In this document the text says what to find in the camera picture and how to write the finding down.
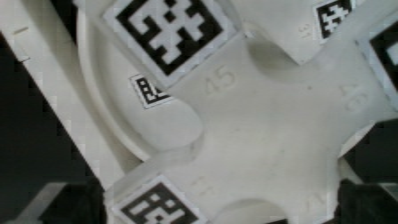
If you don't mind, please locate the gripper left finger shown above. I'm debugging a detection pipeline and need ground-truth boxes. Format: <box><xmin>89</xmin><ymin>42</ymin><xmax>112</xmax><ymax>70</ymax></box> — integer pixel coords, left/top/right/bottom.
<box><xmin>11</xmin><ymin>182</ymin><xmax>107</xmax><ymax>224</ymax></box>

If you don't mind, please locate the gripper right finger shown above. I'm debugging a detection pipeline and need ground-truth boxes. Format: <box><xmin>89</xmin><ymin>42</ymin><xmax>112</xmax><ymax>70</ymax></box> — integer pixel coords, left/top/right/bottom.
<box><xmin>336</xmin><ymin>179</ymin><xmax>398</xmax><ymax>224</ymax></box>

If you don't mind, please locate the white round table top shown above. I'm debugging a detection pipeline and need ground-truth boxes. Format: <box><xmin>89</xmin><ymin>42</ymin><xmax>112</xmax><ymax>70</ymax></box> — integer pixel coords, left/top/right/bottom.
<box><xmin>73</xmin><ymin>0</ymin><xmax>398</xmax><ymax>161</ymax></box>

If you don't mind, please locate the white cross-shaped table base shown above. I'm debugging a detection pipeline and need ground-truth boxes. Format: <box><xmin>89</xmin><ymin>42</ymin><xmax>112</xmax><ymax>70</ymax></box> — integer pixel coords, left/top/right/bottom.
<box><xmin>69</xmin><ymin>0</ymin><xmax>398</xmax><ymax>224</ymax></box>

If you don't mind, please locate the white front fence rail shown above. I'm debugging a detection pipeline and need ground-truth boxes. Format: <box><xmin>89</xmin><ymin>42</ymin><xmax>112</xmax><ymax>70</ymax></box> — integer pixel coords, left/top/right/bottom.
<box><xmin>0</xmin><ymin>0</ymin><xmax>140</xmax><ymax>189</ymax></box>

